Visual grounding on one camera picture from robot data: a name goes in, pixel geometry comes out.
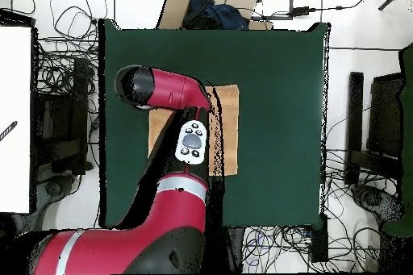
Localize tan terry towel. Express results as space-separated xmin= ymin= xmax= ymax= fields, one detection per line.
xmin=147 ymin=83 xmax=240 ymax=177

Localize white flat panel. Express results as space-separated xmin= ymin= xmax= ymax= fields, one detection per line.
xmin=0 ymin=25 xmax=33 ymax=215

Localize dark green table cloth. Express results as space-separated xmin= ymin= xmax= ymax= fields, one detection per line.
xmin=98 ymin=18 xmax=331 ymax=229

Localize dark blue jeans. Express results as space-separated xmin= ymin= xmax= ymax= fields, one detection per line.
xmin=183 ymin=0 xmax=250 ymax=31

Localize brown cardboard box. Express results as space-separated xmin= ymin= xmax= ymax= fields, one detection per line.
xmin=155 ymin=0 xmax=274 ymax=31

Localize black power strip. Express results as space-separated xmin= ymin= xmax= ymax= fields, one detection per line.
xmin=310 ymin=215 xmax=329 ymax=263

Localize grey stand foot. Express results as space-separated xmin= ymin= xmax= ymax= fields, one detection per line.
xmin=38 ymin=174 xmax=77 ymax=211
xmin=351 ymin=184 xmax=404 ymax=223

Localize black striped rod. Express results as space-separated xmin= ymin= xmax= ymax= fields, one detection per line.
xmin=0 ymin=120 xmax=19 ymax=143

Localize black stand frame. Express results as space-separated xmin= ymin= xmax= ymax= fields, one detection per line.
xmin=344 ymin=71 xmax=404 ymax=185
xmin=31 ymin=56 xmax=94 ymax=176

